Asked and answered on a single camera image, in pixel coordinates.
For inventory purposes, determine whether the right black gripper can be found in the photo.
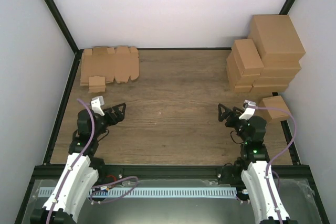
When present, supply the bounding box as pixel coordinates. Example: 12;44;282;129
218;104;250;143

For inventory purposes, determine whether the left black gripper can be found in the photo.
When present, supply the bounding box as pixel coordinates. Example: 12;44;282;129
93;103;127;138

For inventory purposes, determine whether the stack of cardboard blanks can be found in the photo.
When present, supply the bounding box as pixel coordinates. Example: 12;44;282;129
80;46;140;86

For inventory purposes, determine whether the cardboard box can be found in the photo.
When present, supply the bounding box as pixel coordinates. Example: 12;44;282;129
89;76;106;93

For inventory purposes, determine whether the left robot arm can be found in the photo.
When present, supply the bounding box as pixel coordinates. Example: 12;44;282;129
29;99;126;223

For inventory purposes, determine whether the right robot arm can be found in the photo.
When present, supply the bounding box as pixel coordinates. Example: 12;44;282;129
218;100;297;223

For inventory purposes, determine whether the large bottom folded box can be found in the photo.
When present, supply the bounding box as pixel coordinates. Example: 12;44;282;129
250;84;288;93

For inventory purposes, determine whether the large folded box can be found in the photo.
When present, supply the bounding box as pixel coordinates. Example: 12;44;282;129
254;77;294;86
249;15;306;62
260;61;301;77
250;84;288;93

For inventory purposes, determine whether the medium bottom folded box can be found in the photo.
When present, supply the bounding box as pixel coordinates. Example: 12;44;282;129
228;73;252;93

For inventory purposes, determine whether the medium folded box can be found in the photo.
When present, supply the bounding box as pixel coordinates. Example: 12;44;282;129
228;73;252;93
232;39;264;76
226;53;260;86

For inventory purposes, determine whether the medium lower folded box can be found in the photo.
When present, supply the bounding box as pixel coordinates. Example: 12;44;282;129
226;53;260;86

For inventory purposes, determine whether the small folded box right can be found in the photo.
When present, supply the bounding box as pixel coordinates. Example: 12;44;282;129
258;95;290;124

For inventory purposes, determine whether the medium top folded box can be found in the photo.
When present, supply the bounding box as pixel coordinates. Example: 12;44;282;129
232;39;264;76

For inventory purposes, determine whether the large top folded box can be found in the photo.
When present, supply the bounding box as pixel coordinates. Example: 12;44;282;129
249;15;306;62

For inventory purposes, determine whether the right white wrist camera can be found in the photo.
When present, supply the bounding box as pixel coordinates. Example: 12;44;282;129
239;100;257;121

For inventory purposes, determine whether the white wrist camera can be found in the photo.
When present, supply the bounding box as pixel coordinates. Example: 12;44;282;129
90;96;104;116
239;100;257;121

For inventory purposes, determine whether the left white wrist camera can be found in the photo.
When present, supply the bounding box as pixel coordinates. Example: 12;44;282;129
90;96;104;116

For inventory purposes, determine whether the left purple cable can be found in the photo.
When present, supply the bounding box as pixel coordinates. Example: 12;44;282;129
46;98;139;224

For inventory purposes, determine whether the purple cable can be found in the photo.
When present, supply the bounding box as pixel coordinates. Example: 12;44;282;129
46;98;139;224
248;105;297;224

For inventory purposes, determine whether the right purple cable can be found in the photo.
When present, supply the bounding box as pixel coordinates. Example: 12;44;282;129
248;105;297;224

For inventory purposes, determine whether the black aluminium frame rail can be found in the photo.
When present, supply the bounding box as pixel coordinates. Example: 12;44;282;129
32;164;312;179

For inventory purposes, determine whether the light blue slotted cable duct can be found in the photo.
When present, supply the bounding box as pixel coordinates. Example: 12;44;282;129
37;187;237;199

